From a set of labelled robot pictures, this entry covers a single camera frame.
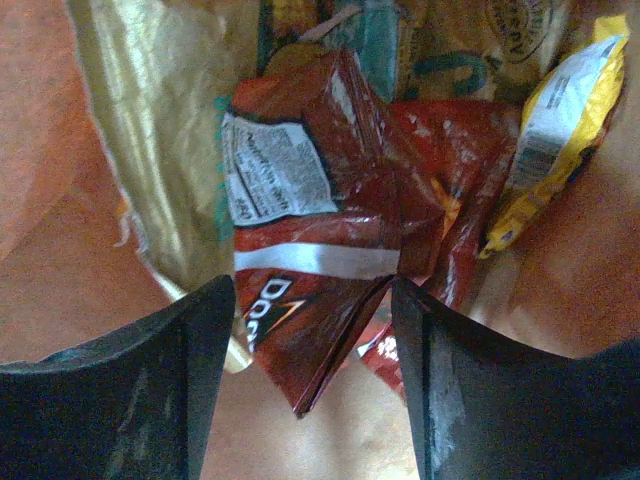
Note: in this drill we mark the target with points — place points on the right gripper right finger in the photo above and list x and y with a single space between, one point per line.
484 406

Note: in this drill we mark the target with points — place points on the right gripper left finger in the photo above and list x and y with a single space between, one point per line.
136 403

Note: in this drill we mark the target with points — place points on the red paper bag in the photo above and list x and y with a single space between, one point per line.
570 285

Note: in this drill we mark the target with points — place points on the red Doritos bag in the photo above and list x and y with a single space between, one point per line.
335 193

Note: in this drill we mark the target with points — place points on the yellow snack bag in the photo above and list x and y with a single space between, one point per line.
563 122

